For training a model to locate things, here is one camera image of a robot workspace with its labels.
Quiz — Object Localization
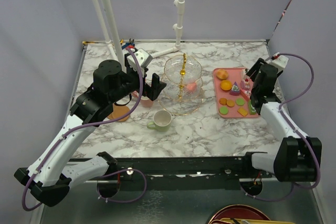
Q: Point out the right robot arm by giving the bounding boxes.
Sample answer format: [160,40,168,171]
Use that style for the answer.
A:
[241,53,322,187]

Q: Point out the aluminium rail base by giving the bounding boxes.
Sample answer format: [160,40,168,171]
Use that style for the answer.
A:
[68,155,320,184]

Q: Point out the toy green cake slice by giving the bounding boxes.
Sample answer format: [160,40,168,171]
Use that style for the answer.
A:
[247,100,257,115]

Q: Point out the toy green macaron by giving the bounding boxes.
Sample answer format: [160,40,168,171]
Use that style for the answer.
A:
[219,106,228,115]
[235,98,245,106]

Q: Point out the toy green macaron upper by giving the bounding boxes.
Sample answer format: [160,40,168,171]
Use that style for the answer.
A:
[235,98,245,106]

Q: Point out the toy purple cake slice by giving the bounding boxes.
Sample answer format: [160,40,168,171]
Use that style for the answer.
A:
[229,82,240,96]

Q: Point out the purple cable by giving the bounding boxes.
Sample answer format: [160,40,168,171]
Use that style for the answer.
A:
[21,47,147,211]
[244,52,322,202]

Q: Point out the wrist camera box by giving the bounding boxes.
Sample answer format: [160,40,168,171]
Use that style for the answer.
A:
[125,48,153,75]
[269,55,289,73]

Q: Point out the toy green macaron lower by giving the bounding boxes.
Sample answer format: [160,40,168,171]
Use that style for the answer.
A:
[219,106,228,115]

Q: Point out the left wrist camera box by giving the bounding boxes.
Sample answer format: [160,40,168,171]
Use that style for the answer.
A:
[125,48,153,75]

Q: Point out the red round tray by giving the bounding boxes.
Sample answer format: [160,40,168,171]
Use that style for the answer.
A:
[208,205,270,223]

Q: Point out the blue-handled pliers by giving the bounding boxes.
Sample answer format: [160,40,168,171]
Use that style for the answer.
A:
[120,39,135,50]

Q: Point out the cork coaster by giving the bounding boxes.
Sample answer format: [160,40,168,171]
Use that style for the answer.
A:
[107,104,130,120]

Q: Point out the green mug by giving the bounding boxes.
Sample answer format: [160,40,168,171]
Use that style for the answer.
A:
[146,110,172,132]

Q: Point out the toy pink swirl roll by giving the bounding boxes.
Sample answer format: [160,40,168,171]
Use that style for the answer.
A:
[184,82,197,93]

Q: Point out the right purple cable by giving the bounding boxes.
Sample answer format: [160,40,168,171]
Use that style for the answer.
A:
[244,52,322,202]

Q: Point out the toy brown chip cookie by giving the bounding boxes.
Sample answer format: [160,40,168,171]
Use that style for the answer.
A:
[219,98,227,105]

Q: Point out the yellow-handled tool at wall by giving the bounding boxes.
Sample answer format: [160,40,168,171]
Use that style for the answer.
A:
[82,41,105,45]

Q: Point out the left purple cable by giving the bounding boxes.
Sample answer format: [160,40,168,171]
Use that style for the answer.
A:
[21,47,147,211]

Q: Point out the white pvc pipe frame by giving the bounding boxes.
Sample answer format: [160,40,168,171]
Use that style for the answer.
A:
[89,0,185,59]

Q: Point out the toy bread bun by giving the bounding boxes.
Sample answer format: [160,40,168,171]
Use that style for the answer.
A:
[216,69,229,80]

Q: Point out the toy orange egg tart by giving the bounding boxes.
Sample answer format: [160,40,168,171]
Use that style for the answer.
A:
[220,80,232,91]

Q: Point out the toy yellow cracker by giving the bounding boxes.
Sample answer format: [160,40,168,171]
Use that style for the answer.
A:
[237,107,249,117]

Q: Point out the three-tier glass dessert stand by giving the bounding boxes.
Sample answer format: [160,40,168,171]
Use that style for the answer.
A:
[159,53,204,115]

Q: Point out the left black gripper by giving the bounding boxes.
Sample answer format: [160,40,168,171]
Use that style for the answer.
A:
[110,54,167,103]

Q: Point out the toy orange round cookie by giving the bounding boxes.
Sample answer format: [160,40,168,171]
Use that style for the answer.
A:
[226,100,235,108]

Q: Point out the pink mug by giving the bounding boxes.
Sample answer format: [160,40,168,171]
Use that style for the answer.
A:
[132,91,154,108]

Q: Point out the pink serving tray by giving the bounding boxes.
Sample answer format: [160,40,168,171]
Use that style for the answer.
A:
[213,67,259,119]

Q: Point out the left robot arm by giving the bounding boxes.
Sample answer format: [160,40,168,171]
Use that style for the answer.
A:
[14,50,166,207]

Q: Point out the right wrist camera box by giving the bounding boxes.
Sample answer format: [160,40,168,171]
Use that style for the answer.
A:
[269,55,289,73]

